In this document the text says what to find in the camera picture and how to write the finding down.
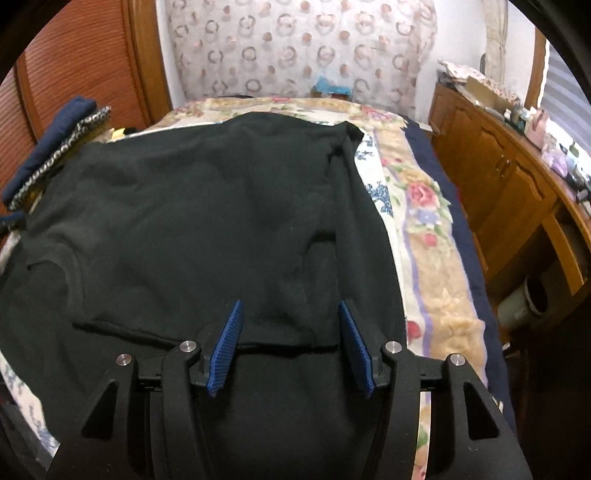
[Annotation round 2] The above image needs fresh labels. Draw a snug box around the beige patterned drape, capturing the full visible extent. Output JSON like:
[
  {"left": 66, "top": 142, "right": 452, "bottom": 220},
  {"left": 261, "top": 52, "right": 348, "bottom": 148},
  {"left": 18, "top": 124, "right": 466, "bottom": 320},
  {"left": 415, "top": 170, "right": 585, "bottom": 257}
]
[{"left": 480, "top": 0, "right": 509, "bottom": 78}]

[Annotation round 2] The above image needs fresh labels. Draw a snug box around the folded dark patterned garment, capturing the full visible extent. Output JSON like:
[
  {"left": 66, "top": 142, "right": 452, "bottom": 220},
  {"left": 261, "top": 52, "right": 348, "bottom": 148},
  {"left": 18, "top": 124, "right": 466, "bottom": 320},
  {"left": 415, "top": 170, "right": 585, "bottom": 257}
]
[{"left": 4, "top": 105, "right": 112, "bottom": 209}]

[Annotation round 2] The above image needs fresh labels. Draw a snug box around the cardboard box with blue contents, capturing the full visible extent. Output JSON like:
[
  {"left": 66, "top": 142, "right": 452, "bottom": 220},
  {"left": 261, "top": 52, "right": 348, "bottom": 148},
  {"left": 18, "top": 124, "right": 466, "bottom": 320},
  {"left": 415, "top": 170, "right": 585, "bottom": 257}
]
[{"left": 310, "top": 78, "right": 354, "bottom": 100}]

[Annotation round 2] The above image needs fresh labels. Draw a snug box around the pink thermos jug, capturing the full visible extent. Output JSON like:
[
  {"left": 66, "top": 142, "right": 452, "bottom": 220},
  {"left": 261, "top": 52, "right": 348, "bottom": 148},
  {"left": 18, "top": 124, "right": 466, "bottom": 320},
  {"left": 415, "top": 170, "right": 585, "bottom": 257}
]
[{"left": 526, "top": 108, "right": 551, "bottom": 145}]

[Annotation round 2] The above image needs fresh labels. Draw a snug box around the folded floral cloth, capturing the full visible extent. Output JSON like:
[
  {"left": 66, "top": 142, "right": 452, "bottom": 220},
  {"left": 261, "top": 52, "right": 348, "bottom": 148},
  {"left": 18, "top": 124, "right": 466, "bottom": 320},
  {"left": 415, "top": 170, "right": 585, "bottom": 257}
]
[{"left": 436, "top": 59, "right": 484, "bottom": 85}]

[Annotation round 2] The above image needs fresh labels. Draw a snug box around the navy bed sheet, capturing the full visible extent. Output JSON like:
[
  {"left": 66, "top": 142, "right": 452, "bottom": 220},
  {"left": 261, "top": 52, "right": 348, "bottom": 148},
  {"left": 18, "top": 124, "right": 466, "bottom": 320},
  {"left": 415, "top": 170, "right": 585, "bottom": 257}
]
[{"left": 404, "top": 124, "right": 519, "bottom": 432}]

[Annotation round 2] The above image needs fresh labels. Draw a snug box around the long wooden sideboard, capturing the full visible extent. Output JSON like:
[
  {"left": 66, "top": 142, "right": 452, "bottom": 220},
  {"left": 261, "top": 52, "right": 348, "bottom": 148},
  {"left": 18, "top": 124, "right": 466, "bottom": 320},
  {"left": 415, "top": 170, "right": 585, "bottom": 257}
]
[{"left": 427, "top": 80, "right": 591, "bottom": 334}]

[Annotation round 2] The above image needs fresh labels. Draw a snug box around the grey zebra window blind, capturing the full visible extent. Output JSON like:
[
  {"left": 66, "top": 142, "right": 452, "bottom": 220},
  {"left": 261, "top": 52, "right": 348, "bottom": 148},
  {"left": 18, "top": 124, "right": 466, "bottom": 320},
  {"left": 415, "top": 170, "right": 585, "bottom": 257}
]
[{"left": 538, "top": 39, "right": 591, "bottom": 155}]

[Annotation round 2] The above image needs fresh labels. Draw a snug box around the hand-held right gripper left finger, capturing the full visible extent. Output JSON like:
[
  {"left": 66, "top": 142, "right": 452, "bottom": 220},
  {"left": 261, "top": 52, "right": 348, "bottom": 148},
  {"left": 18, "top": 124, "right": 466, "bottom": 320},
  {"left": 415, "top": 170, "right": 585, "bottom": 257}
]
[{"left": 46, "top": 299, "right": 245, "bottom": 480}]

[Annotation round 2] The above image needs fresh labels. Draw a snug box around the purple tissue pack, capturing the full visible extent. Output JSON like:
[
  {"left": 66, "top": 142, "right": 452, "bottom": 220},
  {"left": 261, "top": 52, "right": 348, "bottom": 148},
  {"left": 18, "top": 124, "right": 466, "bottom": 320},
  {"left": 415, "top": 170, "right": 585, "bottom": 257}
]
[{"left": 542, "top": 145, "right": 570, "bottom": 175}]

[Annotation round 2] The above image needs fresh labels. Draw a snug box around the grey trash bin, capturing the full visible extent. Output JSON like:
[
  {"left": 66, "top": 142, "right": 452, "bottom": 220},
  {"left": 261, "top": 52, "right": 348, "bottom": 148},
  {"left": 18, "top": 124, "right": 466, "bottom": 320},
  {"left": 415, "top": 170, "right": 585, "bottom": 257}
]
[{"left": 496, "top": 274, "right": 551, "bottom": 332}]

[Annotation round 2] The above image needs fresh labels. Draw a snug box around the sheer circle-patterned curtain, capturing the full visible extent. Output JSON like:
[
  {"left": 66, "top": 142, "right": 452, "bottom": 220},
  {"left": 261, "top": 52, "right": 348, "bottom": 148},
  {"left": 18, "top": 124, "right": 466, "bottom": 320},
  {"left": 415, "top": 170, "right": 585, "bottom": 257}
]
[{"left": 166, "top": 0, "right": 439, "bottom": 125}]

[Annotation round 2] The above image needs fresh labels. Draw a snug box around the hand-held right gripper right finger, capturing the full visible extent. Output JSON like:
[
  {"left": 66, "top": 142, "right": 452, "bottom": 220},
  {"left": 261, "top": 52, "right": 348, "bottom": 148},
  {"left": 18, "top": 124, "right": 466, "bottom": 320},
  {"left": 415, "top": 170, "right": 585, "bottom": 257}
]
[{"left": 338, "top": 300, "right": 532, "bottom": 480}]

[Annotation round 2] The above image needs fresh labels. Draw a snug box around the wooden slatted wardrobe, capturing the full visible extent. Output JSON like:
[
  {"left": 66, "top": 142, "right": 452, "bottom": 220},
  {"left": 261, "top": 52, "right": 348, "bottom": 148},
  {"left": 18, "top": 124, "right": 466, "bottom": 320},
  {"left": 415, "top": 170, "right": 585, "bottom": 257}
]
[{"left": 0, "top": 0, "right": 174, "bottom": 222}]

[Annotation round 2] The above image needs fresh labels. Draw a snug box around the wooden window frame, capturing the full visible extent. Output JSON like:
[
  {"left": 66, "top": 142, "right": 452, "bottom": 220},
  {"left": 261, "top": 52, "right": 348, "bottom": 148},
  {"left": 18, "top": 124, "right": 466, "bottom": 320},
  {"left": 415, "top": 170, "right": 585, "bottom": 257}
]
[{"left": 525, "top": 28, "right": 549, "bottom": 112}]

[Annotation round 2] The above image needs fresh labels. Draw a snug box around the open cardboard box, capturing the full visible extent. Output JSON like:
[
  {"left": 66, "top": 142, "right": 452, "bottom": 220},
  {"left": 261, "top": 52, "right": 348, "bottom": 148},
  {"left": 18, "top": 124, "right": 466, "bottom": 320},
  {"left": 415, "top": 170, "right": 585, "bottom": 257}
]
[{"left": 462, "top": 76, "right": 514, "bottom": 114}]

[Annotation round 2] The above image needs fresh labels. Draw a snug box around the black printed t-shirt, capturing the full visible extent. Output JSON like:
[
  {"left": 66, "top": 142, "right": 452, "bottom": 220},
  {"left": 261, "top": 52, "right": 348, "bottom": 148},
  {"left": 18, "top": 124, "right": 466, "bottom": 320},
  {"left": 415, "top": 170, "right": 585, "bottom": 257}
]
[{"left": 0, "top": 111, "right": 421, "bottom": 480}]

